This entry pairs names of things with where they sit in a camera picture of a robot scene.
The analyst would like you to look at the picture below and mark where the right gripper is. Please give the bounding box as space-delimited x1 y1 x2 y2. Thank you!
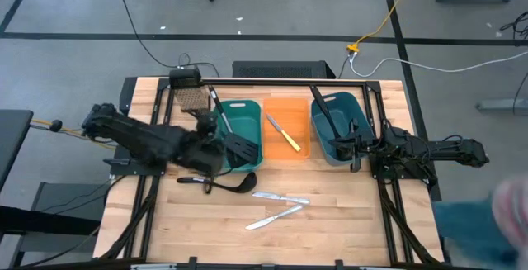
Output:
328 117 375 173

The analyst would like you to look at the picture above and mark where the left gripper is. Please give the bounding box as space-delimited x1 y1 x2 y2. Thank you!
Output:
181 112 227 177

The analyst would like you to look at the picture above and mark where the black ladle straight handle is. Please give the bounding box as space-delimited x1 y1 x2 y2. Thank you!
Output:
309 84 356 162

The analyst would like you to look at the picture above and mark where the black slotted spatula steel shaft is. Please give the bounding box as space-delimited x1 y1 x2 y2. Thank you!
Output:
207 85 257 170

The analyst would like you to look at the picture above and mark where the black ladle curved handle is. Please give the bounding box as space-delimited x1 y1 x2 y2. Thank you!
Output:
176 171 258 194

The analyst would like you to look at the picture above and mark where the yellow-handled knife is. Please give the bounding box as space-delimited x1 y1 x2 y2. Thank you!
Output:
265 112 302 153

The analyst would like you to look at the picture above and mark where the silver butter knife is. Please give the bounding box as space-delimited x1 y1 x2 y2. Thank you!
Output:
252 191 311 206
244 204 304 231

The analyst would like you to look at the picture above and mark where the dark blue-green plastic bin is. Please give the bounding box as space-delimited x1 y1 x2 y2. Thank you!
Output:
310 91 377 168

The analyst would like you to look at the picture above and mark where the light teal plastic bin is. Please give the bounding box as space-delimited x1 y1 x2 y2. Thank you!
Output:
210 99 264 174

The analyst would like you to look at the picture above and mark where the orange plastic bin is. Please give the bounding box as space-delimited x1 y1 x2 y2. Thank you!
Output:
262 97 311 160

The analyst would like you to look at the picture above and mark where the black corner plate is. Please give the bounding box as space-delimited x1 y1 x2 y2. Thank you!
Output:
118 76 139 118

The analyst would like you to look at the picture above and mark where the black computer tower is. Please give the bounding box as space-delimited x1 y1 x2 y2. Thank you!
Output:
231 59 337 80

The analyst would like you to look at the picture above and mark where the person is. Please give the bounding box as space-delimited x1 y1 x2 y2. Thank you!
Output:
432 174 528 270

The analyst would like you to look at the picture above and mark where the black desk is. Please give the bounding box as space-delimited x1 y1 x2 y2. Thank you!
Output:
0 108 34 192

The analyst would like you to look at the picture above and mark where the steel box grater black handle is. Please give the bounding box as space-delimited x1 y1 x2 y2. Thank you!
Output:
168 67 212 113

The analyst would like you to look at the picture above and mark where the black aluminium table frame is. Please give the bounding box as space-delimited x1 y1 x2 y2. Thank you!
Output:
92 75 457 270

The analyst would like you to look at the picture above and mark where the white cable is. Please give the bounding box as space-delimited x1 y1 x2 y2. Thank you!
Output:
349 50 528 78

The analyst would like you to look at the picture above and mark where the yellow extension cable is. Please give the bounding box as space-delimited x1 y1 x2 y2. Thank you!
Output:
346 0 422 54

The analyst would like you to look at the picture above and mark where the long black floor cable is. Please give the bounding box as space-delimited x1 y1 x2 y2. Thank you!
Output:
115 0 220 78

